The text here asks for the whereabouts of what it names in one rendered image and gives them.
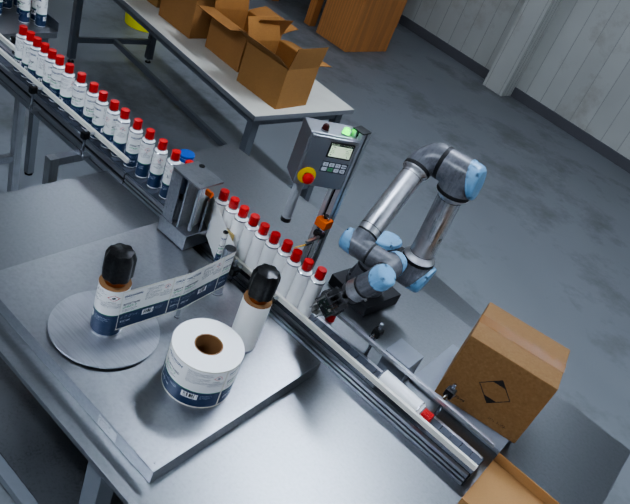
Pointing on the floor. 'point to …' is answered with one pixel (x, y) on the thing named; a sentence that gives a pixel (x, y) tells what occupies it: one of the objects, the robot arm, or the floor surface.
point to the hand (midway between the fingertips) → (316, 309)
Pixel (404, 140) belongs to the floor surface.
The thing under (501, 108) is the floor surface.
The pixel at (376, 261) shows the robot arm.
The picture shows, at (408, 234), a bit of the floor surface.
